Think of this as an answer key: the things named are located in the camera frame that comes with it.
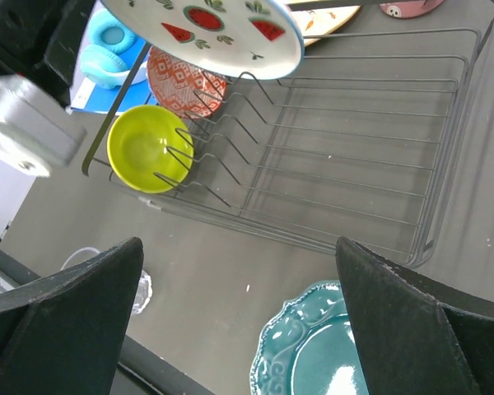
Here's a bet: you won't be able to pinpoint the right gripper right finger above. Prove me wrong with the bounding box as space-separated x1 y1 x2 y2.
336 237 494 394

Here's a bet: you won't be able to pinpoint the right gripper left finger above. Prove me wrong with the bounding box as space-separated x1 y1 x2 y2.
0 237 144 394

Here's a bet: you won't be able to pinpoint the teal scalloped plate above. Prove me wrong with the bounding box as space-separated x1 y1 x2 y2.
249 280 369 395

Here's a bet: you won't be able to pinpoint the lime green bowl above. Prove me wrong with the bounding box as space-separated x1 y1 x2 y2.
106 105 194 194

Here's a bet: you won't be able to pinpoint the orange blue patterned bowl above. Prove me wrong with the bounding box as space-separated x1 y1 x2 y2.
147 46 227 119

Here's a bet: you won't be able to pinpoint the peach bird plate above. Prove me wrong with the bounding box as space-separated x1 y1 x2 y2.
291 6 361 46

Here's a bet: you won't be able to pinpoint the watermelon pattern plate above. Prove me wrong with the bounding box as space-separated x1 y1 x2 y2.
102 0 305 80

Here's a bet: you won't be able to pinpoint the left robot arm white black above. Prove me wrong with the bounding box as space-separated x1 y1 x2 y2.
0 0 95 177

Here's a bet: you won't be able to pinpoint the clear drinking glass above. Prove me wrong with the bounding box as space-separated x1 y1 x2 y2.
60 246 153 315

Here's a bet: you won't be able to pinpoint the teal cat ear headphones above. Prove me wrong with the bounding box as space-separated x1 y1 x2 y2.
78 8 145 90

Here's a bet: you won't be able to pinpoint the pink mug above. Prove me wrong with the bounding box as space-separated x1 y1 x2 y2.
380 0 444 19

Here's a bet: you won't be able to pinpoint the black wire dish rack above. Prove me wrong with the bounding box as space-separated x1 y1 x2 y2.
81 0 494 268

